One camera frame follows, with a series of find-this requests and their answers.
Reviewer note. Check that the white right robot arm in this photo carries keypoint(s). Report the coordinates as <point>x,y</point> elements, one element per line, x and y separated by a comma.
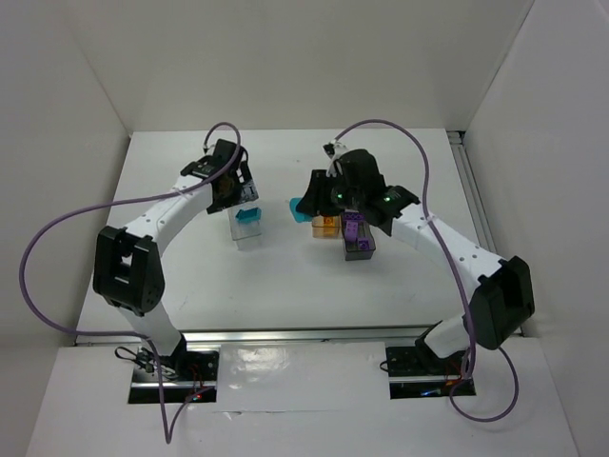
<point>497,293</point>

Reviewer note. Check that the clear plastic container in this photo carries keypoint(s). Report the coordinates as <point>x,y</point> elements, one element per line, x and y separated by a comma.
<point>246,237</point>

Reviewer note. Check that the purple lego in grey bin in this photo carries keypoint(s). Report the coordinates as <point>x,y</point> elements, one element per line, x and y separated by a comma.
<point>353,216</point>

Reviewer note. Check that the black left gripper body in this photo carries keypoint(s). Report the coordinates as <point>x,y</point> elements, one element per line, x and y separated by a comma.
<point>245,186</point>

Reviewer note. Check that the dark grey plastic container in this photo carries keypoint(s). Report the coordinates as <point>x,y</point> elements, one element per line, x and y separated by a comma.
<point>351,252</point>

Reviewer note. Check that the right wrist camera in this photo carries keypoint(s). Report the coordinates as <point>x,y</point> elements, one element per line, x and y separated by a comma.
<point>334,150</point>

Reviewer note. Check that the amber plastic container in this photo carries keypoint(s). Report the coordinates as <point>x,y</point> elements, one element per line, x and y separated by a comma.
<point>318,231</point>

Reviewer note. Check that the teal lego brick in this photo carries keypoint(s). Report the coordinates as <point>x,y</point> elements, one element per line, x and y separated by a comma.
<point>298,216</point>
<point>248,216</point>

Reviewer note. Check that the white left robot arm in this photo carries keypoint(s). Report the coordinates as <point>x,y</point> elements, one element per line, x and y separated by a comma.
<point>128,272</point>

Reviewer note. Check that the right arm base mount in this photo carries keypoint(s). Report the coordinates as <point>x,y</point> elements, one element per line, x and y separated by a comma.
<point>415,372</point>

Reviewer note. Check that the purple lego brick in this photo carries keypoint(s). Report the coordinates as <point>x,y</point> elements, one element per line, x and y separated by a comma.
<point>365,244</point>

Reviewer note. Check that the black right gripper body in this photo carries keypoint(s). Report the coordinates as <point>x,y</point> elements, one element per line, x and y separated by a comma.
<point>313,199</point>

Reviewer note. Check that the aluminium front rail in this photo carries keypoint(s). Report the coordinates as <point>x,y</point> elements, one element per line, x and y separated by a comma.
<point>303,334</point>

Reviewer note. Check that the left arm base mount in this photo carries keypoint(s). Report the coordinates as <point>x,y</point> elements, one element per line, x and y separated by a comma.
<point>197,377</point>

